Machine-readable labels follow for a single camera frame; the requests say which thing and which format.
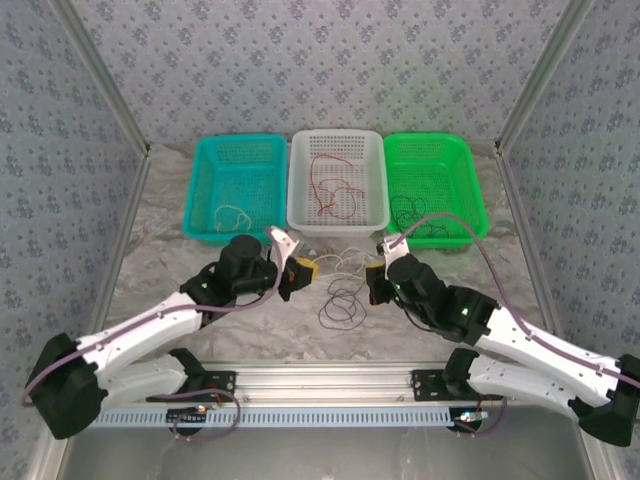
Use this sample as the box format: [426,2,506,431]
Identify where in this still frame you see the thin dark purple wire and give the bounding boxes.
[318,277,366,330]

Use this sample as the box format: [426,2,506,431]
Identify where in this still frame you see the thin black wire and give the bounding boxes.
[389,194,451,237]

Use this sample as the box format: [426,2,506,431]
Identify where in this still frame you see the thin red wire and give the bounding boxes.
[314,177,366,222]
[308,153,355,216]

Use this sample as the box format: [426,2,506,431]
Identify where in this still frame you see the teal plastic basket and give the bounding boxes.
[182,132,290,250]

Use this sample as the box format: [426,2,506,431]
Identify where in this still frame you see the white plastic basket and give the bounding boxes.
[287,128,391,239]

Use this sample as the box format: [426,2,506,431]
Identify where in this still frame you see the small circuit board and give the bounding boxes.
[452,409,489,432]
[167,405,209,426]

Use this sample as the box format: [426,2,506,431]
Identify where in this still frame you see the green plastic basket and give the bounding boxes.
[382,132,490,250]

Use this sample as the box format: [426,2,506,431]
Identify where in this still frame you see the grey metal panel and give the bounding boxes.
[54,427,596,480]

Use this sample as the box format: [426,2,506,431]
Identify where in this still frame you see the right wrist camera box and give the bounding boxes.
[376,234,412,259]

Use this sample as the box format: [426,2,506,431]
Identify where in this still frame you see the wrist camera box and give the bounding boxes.
[376,234,412,259]
[267,226,302,266]

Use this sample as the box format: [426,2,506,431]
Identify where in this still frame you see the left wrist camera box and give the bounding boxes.
[267,226,302,266]

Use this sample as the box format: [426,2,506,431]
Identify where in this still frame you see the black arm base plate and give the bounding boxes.
[145,370,237,403]
[410,368,504,401]

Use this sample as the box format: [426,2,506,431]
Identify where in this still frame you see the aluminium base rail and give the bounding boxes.
[99,362,581,404]

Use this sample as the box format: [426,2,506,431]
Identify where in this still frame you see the white slotted cable duct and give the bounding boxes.
[94,405,454,430]

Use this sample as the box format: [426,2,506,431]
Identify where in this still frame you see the aluminium lower frame rail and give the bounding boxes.
[27,434,71,480]
[582,439,619,480]

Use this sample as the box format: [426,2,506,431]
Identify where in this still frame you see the aluminium frame post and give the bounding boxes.
[47,0,152,157]
[494,0,596,154]

